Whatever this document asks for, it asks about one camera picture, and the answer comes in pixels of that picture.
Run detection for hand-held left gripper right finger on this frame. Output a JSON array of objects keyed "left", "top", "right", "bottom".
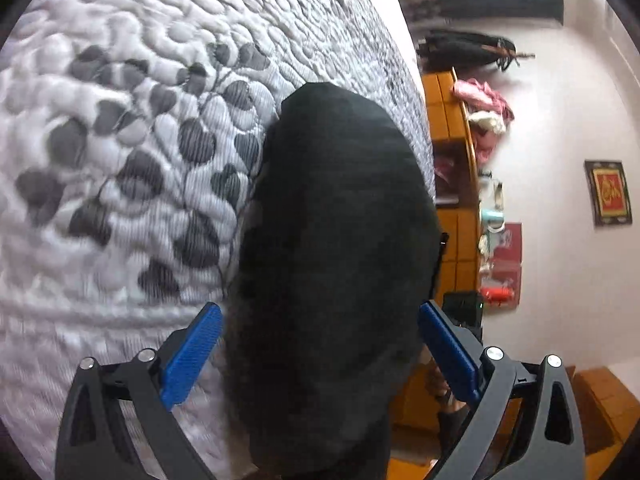
[{"left": 419, "top": 301, "right": 586, "bottom": 480}]

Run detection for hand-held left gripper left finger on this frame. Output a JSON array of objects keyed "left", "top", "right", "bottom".
[{"left": 55, "top": 302, "right": 223, "bottom": 480}]

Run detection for black pants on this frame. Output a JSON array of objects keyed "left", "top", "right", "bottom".
[{"left": 227, "top": 81, "right": 443, "bottom": 478}]

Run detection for red bottle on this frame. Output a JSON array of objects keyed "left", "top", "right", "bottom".
[{"left": 480, "top": 285, "right": 516, "bottom": 305}]

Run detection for cardboard box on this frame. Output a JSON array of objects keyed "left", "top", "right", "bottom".
[{"left": 565, "top": 365, "right": 631, "bottom": 480}]

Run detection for dark framed red picture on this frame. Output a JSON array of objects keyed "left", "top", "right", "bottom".
[{"left": 584, "top": 159, "right": 633, "bottom": 228}]

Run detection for yellow wooden cabinet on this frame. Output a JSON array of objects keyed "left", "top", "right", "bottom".
[{"left": 422, "top": 70, "right": 485, "bottom": 306}]

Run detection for pink clothes pile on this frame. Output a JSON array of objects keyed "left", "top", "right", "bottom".
[{"left": 452, "top": 77, "right": 516, "bottom": 163}]

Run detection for grey quilted leaf-print bedspread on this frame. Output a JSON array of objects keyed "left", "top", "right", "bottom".
[{"left": 0, "top": 0, "right": 436, "bottom": 480}]

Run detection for red wall poster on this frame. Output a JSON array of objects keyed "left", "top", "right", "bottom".
[{"left": 492, "top": 222, "right": 523, "bottom": 306}]

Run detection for black bag on wall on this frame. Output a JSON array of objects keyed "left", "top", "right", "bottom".
[{"left": 417, "top": 30, "right": 536, "bottom": 73}]

